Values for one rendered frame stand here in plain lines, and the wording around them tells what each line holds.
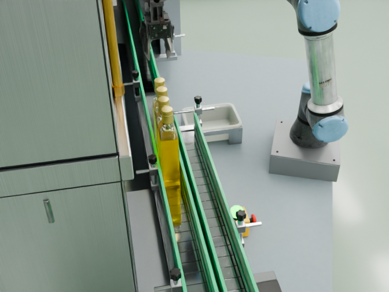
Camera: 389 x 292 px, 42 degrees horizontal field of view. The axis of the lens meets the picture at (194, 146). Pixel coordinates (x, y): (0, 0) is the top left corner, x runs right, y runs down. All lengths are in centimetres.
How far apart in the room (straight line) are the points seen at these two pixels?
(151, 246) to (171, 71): 126
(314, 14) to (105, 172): 81
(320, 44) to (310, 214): 58
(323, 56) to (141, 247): 79
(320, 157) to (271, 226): 34
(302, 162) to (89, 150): 107
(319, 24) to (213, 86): 99
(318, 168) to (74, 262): 103
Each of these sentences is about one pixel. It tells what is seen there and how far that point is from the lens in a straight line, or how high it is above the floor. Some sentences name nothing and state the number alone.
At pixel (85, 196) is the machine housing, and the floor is 131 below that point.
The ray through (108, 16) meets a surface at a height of 158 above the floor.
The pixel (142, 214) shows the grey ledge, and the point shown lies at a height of 88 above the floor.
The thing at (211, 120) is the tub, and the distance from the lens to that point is 213.
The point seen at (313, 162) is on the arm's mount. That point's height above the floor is 83.
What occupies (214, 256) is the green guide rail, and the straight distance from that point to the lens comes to 132.
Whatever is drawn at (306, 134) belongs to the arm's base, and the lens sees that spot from 189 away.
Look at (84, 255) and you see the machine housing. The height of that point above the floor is 114.
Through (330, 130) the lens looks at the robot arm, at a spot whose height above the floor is 101.
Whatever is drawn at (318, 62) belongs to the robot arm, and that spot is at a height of 124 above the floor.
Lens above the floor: 197
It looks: 37 degrees down
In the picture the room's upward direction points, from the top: 1 degrees counter-clockwise
